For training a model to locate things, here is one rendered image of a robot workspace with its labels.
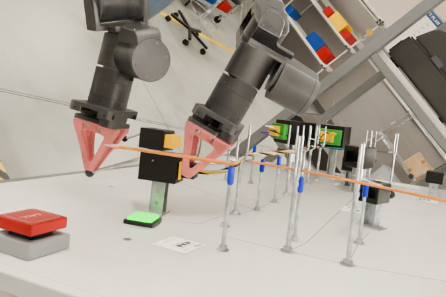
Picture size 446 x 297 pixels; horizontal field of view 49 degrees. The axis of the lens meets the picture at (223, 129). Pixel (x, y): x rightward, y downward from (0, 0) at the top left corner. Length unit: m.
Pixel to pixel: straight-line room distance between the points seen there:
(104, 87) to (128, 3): 0.12
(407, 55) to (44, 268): 1.34
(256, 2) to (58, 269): 0.47
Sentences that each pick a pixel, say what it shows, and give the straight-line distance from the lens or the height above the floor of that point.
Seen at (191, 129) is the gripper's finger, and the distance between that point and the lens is 0.66.
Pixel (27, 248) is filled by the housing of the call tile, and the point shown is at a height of 1.10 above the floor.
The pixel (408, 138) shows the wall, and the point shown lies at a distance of 8.25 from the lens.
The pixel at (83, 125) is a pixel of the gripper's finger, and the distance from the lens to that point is 0.73.
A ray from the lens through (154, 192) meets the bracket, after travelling 0.71.
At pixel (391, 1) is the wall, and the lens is 8.82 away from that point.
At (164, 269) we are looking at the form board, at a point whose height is 1.17.
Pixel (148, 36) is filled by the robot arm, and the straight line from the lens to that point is 0.65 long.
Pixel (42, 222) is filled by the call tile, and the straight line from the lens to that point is 0.52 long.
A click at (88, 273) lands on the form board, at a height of 1.14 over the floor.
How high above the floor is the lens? 1.46
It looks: 20 degrees down
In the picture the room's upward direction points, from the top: 51 degrees clockwise
